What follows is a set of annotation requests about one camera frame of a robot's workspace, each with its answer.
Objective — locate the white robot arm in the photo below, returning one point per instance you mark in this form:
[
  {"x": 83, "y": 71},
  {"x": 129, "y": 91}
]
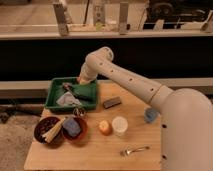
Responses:
[{"x": 186, "y": 113}]

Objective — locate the dark utensil in tray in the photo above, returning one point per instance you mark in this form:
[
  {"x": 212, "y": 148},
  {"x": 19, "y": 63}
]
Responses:
[{"x": 78, "y": 92}]

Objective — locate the grey cloth in tray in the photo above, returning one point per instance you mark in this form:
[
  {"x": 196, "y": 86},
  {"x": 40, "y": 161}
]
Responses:
[{"x": 67, "y": 99}]

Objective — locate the green plastic tray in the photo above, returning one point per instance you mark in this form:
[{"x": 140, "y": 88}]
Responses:
[{"x": 56, "y": 90}]

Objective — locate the black rectangular block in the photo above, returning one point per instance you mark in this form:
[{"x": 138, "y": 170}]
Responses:
[{"x": 111, "y": 102}]

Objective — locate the small dark round object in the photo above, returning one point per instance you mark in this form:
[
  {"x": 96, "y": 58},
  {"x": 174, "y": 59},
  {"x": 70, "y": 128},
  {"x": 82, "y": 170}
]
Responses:
[{"x": 79, "y": 112}]

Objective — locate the white plastic cup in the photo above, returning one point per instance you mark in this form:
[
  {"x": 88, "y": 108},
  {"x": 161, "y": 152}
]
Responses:
[{"x": 119, "y": 125}]

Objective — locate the wooden board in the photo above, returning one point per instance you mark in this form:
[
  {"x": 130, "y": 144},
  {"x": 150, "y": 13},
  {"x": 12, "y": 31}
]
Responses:
[{"x": 101, "y": 153}]

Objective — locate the blue small cup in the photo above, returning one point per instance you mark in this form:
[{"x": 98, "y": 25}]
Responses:
[{"x": 150, "y": 115}]

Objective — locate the red-brown bowl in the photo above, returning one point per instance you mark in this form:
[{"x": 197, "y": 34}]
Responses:
[{"x": 78, "y": 138}]

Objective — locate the blue sponge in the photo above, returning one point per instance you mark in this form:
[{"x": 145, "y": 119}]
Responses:
[{"x": 72, "y": 127}]

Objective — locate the metal fork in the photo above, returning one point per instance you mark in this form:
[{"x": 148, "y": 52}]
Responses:
[{"x": 127, "y": 152}]

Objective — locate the pale corn cob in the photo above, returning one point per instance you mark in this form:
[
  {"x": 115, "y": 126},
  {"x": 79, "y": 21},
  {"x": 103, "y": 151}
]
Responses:
[{"x": 49, "y": 135}]

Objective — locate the dark brown bowl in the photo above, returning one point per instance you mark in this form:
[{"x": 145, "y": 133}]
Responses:
[{"x": 44, "y": 126}]

